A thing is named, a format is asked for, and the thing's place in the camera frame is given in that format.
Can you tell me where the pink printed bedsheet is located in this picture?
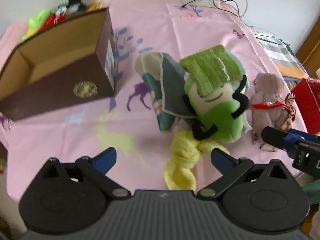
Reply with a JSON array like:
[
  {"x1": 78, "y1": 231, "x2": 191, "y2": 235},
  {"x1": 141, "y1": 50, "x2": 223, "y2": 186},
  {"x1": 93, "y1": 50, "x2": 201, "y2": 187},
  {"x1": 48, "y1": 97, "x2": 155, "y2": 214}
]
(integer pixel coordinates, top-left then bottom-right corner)
[{"x1": 0, "y1": 0, "x2": 310, "y2": 203}]

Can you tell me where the neon green plush toy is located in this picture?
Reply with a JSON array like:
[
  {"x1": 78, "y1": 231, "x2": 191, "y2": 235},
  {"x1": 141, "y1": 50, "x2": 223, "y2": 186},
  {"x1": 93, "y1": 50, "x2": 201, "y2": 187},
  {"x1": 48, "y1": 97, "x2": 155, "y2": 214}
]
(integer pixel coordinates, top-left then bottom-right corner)
[{"x1": 21, "y1": 9, "x2": 50, "y2": 42}]

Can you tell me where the yellow book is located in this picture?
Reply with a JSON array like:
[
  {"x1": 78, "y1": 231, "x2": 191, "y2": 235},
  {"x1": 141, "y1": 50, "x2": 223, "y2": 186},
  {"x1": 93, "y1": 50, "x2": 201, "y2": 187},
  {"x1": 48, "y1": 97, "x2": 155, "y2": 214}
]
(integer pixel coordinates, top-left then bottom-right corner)
[{"x1": 86, "y1": 1, "x2": 104, "y2": 12}]

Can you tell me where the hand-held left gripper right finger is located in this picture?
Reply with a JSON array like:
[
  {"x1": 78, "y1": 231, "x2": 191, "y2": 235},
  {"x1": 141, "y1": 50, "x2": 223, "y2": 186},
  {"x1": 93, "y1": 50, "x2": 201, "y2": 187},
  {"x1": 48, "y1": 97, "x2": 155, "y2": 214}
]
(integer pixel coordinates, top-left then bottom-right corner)
[{"x1": 197, "y1": 148, "x2": 288, "y2": 198}]

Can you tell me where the brown cardboard box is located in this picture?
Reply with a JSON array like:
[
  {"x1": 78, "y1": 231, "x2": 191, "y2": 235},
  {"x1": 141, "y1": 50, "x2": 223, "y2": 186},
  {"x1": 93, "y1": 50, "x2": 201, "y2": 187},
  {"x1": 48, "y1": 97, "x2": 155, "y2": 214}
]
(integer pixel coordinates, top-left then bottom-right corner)
[{"x1": 0, "y1": 7, "x2": 118, "y2": 122}]

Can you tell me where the white power strip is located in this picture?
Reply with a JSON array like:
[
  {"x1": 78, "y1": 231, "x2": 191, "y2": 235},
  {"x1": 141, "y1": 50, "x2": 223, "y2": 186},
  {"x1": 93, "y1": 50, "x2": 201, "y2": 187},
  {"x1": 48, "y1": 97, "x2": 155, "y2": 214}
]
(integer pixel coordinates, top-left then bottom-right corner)
[{"x1": 180, "y1": 0, "x2": 221, "y2": 8}]

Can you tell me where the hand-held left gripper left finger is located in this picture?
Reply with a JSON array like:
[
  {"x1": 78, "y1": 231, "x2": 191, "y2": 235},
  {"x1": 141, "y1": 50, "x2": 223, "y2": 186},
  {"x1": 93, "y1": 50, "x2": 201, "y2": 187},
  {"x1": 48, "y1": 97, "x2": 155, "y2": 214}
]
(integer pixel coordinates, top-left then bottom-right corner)
[{"x1": 41, "y1": 147, "x2": 132, "y2": 198}]

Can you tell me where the black cable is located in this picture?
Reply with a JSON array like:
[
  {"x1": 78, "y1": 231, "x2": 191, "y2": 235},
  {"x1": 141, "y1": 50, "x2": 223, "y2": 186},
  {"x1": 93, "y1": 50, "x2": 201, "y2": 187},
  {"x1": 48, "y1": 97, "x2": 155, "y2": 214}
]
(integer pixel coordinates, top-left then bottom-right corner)
[{"x1": 181, "y1": 0, "x2": 254, "y2": 28}]

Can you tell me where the red box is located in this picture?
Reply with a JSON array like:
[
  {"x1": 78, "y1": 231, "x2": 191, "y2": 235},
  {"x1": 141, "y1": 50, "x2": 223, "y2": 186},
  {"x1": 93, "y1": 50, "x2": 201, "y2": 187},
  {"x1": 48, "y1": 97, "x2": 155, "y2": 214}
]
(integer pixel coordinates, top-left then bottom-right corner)
[{"x1": 290, "y1": 78, "x2": 320, "y2": 135}]

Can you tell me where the wooden furniture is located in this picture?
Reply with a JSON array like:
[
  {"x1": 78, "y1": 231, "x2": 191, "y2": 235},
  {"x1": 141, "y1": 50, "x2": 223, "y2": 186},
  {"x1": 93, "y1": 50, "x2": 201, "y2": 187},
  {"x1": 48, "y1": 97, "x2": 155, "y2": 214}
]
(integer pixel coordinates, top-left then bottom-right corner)
[{"x1": 295, "y1": 22, "x2": 320, "y2": 78}]

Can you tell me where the striped cloth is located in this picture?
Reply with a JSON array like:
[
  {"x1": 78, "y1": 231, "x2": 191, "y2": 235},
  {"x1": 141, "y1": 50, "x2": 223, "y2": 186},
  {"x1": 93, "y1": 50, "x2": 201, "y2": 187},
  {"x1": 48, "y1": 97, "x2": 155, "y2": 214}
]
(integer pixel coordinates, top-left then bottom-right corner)
[{"x1": 252, "y1": 27, "x2": 310, "y2": 80}]

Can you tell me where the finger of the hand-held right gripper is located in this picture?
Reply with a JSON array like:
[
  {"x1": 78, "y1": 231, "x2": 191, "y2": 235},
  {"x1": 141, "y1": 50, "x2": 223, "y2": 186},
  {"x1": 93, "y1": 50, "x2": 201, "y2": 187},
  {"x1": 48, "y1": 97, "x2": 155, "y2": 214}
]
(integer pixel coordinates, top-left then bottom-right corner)
[{"x1": 261, "y1": 126, "x2": 308, "y2": 159}]

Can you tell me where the yellow twisted plush rope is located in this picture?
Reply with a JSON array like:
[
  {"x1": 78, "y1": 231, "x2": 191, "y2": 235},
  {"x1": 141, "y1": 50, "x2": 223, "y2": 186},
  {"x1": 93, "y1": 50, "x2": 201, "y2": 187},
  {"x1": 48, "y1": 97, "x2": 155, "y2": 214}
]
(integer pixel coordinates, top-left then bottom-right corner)
[{"x1": 164, "y1": 130, "x2": 220, "y2": 190}]

